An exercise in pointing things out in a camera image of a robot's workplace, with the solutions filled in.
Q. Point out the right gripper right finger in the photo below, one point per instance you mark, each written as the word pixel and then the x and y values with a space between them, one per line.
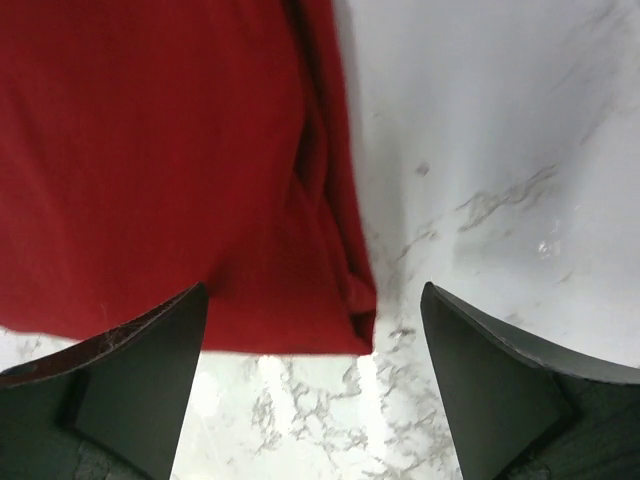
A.
pixel 521 407

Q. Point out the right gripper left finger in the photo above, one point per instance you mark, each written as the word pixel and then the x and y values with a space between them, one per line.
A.
pixel 110 407

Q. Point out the dark red t shirt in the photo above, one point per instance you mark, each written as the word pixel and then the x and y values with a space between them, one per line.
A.
pixel 147 146

